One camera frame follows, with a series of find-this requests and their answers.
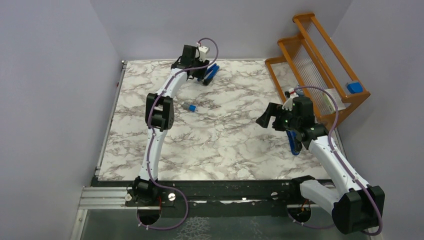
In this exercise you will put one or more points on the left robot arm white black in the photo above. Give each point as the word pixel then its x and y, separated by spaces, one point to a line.
pixel 160 117

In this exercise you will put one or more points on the white red carton box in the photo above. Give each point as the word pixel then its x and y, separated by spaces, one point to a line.
pixel 332 100

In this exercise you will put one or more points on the blue lidded small jar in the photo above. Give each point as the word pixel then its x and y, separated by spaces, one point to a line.
pixel 299 91

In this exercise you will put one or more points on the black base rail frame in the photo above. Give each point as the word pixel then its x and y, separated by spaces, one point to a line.
pixel 204 198

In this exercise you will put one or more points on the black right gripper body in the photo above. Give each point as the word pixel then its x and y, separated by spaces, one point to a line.
pixel 287 121

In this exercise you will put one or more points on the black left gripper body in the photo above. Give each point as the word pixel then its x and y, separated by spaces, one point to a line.
pixel 196 63

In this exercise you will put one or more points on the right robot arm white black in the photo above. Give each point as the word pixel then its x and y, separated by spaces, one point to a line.
pixel 354 205

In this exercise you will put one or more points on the orange wooden tiered rack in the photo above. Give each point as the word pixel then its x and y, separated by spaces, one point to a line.
pixel 317 64

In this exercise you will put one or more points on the blue black stapler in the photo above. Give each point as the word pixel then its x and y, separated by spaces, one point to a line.
pixel 209 74

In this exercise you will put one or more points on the grey blue small cylinder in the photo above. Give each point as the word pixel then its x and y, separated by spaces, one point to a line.
pixel 189 107

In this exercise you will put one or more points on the blue block on rack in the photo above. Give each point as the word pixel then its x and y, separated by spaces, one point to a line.
pixel 354 87

